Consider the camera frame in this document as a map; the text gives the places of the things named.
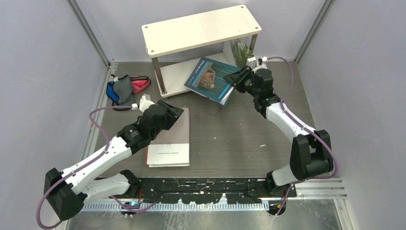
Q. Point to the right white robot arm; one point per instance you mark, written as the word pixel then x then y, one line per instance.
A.
pixel 311 154

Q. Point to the grey white portfolio file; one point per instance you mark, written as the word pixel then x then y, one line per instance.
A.
pixel 172 148

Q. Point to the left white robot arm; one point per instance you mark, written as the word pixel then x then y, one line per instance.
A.
pixel 69 190

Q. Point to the white Singularity book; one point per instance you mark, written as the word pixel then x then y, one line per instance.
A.
pixel 239 54

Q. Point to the white two-tier shelf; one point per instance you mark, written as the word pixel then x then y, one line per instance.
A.
pixel 190 32

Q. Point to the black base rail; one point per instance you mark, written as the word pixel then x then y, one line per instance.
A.
pixel 243 190

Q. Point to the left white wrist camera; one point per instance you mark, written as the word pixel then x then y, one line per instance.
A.
pixel 144 103

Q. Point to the orange book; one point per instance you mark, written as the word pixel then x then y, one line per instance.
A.
pixel 147 154

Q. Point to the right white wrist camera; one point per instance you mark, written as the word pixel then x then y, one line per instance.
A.
pixel 257 63

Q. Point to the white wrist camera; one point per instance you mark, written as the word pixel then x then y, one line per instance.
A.
pixel 257 63
pixel 144 103

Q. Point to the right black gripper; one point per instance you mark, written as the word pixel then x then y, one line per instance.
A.
pixel 238 76

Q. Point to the blue grey red cloth pile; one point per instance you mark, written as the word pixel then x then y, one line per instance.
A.
pixel 121 90

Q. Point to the blue Humor book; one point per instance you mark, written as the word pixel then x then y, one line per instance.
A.
pixel 208 80

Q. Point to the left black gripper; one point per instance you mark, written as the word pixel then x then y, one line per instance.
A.
pixel 175 111

